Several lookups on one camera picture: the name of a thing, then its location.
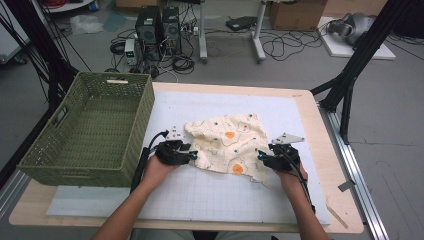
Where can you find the white desk leg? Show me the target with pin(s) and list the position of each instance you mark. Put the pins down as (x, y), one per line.
(258, 33)
(202, 30)

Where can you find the grey power supply unit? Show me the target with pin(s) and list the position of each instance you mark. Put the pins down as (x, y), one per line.
(130, 51)

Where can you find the aluminium rail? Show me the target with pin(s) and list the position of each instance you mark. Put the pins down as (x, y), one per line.
(353, 166)

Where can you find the clear plastic bag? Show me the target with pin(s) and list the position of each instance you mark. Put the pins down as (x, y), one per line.
(85, 24)

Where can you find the flat black device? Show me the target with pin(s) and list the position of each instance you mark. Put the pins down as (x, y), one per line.
(240, 23)

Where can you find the white floor board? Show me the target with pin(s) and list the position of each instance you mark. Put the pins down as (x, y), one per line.
(340, 50)

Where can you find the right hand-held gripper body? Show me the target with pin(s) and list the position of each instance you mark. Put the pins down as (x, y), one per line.
(283, 156)

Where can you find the cream patterned cloth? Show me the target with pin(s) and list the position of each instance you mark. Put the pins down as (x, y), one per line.
(230, 146)

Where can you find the person's right hand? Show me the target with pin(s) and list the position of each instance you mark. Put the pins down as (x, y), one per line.
(291, 181)

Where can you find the white grid mat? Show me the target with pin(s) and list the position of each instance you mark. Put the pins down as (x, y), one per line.
(213, 200)

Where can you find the grey rounded device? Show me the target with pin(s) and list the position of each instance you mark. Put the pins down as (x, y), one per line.
(353, 26)

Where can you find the green woven basket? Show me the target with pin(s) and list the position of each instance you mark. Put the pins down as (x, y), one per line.
(93, 120)

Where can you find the grey tape piece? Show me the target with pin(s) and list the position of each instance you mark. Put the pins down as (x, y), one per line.
(346, 185)

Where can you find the thin wooden stick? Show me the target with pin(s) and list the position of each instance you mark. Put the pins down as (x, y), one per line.
(337, 216)

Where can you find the black computer tower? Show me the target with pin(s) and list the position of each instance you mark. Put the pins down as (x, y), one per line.
(148, 30)
(171, 30)

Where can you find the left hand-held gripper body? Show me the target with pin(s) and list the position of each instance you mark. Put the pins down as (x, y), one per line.
(170, 151)

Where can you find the black metal frame stand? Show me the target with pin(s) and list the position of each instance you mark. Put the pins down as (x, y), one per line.
(363, 53)
(36, 36)

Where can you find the person's left hand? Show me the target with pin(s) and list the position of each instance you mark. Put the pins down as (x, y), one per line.
(158, 173)

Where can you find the brown cardboard box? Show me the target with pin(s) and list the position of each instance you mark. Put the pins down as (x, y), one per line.
(296, 15)

